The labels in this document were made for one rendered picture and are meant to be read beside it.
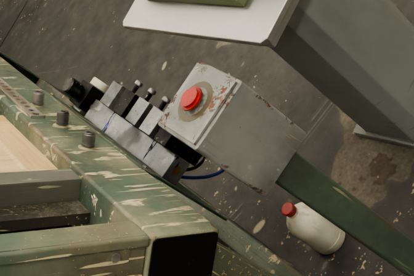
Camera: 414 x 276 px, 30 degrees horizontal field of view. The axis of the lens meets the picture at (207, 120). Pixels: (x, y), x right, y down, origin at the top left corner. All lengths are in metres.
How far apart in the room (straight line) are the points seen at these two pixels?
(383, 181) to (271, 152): 0.93
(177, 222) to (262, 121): 0.20
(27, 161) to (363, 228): 0.62
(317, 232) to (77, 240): 1.01
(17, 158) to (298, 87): 1.20
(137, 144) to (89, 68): 1.90
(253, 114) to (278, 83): 1.37
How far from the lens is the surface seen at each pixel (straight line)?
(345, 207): 1.37
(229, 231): 2.08
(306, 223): 1.96
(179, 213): 1.21
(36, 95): 1.67
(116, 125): 1.63
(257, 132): 1.15
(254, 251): 1.99
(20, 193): 1.29
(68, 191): 1.32
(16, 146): 1.51
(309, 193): 1.30
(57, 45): 3.78
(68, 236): 1.09
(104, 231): 1.11
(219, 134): 1.11
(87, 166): 1.36
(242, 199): 2.36
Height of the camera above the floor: 1.59
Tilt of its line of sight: 37 degrees down
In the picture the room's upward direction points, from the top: 54 degrees counter-clockwise
